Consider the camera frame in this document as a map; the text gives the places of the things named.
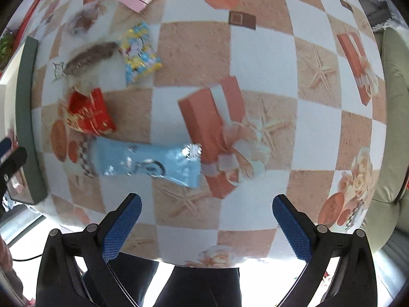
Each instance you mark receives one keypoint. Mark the red snack packet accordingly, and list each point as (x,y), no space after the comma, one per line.
(91,115)

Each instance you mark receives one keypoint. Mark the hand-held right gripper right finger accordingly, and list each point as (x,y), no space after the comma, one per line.
(292,230)

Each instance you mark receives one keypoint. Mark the pale green sofa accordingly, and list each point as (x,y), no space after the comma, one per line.
(394,118)

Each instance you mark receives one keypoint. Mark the light blue snack packet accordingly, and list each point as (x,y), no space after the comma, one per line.
(143,163)

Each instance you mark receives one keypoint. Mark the clear packet with brown snack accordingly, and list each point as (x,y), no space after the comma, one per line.
(89,57)

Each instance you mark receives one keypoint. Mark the small clear packet brown snack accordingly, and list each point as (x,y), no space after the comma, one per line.
(81,22)

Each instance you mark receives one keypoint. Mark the person's legs in dark trousers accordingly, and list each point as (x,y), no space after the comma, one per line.
(198,287)

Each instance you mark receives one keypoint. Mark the grey fringed cushion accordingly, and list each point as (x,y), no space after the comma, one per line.
(375,9)

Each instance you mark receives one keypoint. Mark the green plant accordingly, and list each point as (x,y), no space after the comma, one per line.
(4,46)

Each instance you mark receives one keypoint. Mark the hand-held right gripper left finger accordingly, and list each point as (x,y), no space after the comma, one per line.
(123,227)

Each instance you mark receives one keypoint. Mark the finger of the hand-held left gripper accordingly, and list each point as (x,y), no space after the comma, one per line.
(15,161)

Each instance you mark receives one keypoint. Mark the yellow and blue snack packet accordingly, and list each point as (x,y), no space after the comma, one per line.
(139,56)

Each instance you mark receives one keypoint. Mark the printed checkered tablecloth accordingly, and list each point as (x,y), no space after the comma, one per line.
(262,54)

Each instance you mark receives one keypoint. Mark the grey-green storage tray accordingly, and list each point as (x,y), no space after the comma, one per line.
(27,108)

